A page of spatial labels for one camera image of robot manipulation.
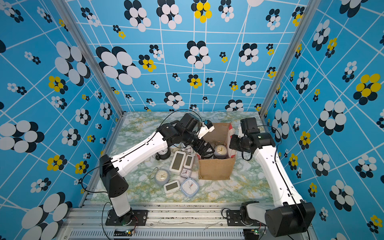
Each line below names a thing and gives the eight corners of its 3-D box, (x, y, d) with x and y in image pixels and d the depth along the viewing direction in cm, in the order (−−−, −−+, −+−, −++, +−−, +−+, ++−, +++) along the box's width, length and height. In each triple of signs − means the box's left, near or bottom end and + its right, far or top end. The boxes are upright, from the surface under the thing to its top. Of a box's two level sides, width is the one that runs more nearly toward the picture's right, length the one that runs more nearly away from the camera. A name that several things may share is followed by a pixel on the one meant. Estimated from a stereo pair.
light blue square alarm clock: (179, 188, 85) (178, 186, 82) (189, 178, 89) (189, 175, 86) (190, 201, 81) (190, 199, 78) (201, 189, 84) (201, 187, 81)
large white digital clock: (169, 173, 90) (168, 170, 87) (176, 153, 99) (175, 150, 96) (181, 175, 89) (180, 173, 86) (187, 155, 98) (186, 152, 95)
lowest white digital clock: (165, 194, 82) (164, 193, 80) (163, 185, 85) (162, 184, 83) (181, 189, 84) (180, 188, 82) (179, 181, 87) (178, 179, 85)
